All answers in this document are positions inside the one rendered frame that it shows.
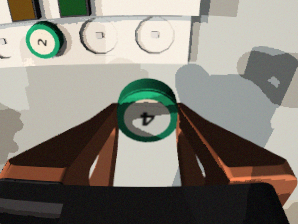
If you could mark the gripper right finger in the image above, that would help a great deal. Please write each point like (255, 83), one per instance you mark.
(226, 157)

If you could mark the white tray with four round nests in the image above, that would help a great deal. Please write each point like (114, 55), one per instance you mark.
(100, 31)

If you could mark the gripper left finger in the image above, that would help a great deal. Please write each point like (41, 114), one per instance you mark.
(68, 157)

